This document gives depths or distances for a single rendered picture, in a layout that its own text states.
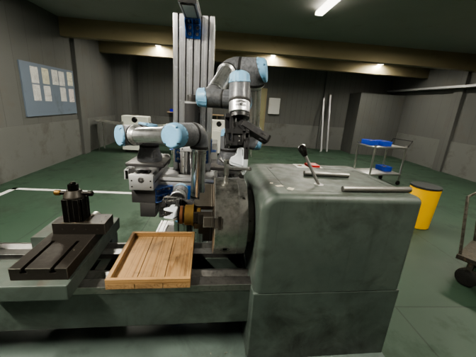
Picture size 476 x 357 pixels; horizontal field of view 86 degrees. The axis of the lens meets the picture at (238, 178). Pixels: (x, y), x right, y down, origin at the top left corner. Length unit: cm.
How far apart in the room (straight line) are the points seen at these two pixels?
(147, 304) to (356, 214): 84
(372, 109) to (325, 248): 993
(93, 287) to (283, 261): 69
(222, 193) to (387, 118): 1036
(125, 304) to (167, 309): 16
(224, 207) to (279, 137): 959
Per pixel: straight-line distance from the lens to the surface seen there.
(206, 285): 107
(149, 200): 161
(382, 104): 1096
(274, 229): 91
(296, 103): 1055
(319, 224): 95
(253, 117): 148
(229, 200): 95
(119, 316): 120
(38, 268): 112
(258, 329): 116
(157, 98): 1040
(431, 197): 435
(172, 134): 121
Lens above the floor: 153
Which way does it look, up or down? 16 degrees down
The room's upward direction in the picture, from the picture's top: 4 degrees clockwise
